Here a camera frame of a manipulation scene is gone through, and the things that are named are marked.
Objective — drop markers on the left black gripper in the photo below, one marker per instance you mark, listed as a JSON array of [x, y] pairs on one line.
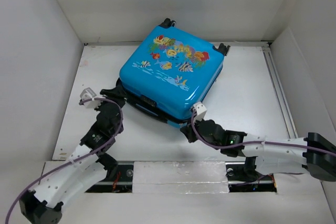
[[116, 93]]

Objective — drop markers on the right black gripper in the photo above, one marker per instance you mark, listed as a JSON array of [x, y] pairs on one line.
[[187, 131]]

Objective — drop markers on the blue hard-shell suitcase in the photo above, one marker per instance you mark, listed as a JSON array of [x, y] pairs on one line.
[[169, 72]]

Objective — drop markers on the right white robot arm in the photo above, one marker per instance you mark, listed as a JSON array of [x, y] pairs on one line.
[[312, 154]]

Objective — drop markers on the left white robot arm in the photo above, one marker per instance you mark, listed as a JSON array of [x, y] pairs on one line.
[[88, 164]]

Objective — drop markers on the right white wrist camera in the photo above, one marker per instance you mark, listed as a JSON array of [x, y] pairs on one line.
[[199, 111]]

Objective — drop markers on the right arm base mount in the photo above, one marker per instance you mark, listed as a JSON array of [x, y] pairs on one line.
[[240, 181]]

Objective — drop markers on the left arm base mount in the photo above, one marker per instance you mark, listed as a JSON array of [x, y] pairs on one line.
[[120, 182]]

